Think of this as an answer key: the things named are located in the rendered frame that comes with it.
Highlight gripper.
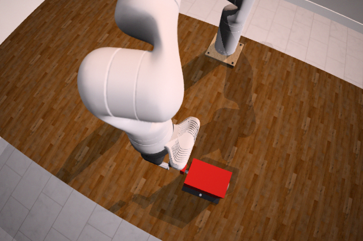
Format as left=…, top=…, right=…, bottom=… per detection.
left=128, top=116, right=200, bottom=170

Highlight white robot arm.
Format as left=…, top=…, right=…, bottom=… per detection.
left=77, top=0, right=255, bottom=145

